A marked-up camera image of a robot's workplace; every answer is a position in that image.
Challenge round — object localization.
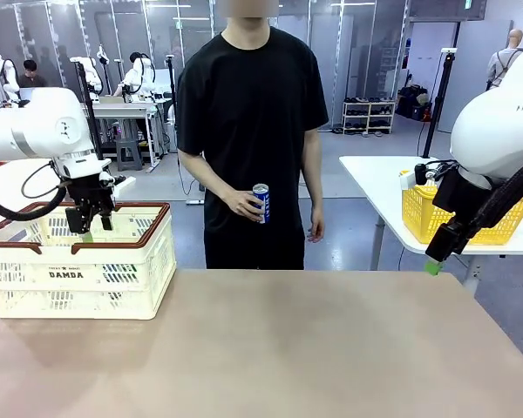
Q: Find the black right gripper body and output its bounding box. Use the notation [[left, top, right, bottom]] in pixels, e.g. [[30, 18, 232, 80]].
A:
[[431, 167, 467, 214]]

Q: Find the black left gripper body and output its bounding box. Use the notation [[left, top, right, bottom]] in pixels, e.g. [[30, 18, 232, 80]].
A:
[[67, 172, 116, 215]]

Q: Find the blue can with SWEAT print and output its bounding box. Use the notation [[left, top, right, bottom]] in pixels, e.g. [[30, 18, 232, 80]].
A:
[[251, 183, 271, 226]]

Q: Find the person's right forearm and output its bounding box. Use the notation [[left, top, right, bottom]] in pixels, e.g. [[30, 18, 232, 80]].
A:
[[182, 158, 234, 202]]

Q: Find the person's left forearm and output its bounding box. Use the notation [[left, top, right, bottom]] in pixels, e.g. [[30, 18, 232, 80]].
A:
[[303, 169, 324, 214]]

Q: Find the yellow plastic basket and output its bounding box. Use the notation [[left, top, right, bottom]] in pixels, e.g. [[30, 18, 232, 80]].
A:
[[400, 170, 523, 246]]

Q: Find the cream basket with brown rim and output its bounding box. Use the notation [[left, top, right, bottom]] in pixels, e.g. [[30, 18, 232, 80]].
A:
[[0, 200, 178, 321]]

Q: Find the person's left hand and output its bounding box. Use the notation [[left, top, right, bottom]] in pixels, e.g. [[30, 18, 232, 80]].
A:
[[306, 209, 325, 243]]

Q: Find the person's right hand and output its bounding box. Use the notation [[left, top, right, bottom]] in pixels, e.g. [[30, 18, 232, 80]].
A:
[[221, 189, 265, 222]]

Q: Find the grey step stool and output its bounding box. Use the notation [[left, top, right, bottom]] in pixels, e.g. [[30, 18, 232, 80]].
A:
[[115, 138, 141, 172]]

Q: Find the white background desk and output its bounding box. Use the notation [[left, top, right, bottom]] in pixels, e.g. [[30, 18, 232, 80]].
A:
[[85, 98, 173, 173]]

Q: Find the black backpack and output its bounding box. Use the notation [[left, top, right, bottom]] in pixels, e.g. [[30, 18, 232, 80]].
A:
[[397, 84, 431, 122]]

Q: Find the white shoe rack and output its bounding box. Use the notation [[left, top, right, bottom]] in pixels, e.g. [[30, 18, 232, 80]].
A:
[[342, 98, 397, 136]]

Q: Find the black tripod stand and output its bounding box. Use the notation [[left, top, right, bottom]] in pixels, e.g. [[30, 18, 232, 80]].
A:
[[165, 55, 179, 152], [76, 60, 105, 161]]

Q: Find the seated person in dark clothes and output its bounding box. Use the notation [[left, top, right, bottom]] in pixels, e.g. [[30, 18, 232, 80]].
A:
[[17, 59, 49, 91]]

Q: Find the mannequin with grey apron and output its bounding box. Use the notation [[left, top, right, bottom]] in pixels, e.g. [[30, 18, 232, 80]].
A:
[[486, 29, 523, 91]]

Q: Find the person in black t-shirt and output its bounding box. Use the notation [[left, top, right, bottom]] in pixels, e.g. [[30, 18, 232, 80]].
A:
[[175, 0, 330, 270]]

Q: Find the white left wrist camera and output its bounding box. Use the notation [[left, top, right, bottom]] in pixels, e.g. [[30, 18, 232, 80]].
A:
[[98, 171, 137, 195]]

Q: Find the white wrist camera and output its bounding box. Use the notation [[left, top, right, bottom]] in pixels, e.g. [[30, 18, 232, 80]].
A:
[[98, 171, 137, 195], [399, 161, 439, 191]]

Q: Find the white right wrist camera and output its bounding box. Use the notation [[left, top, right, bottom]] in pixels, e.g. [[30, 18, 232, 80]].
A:
[[399, 161, 439, 191]]

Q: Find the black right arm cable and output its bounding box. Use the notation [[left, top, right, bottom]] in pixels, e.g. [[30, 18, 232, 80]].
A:
[[455, 154, 523, 247]]

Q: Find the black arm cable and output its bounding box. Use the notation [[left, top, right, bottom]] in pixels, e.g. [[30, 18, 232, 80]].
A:
[[0, 159, 71, 223], [455, 154, 523, 247]]

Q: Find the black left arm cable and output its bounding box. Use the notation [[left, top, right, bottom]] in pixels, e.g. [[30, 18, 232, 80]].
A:
[[0, 159, 71, 223]]

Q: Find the black stand with white camera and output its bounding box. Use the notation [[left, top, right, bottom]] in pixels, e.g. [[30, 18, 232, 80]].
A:
[[421, 48, 458, 159]]

